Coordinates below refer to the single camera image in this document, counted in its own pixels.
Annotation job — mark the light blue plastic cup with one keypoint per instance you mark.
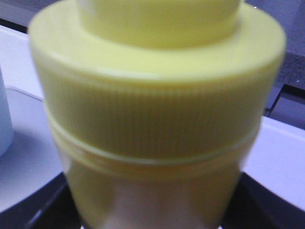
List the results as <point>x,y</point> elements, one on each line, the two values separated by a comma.
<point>6,130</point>

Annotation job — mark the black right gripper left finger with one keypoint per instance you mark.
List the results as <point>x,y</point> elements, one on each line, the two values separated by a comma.
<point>51,207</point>

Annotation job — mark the yellow squeeze bottle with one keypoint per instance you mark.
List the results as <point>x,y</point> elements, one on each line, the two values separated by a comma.
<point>154,105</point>

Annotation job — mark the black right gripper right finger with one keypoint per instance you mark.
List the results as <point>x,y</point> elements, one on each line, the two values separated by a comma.
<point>255,207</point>

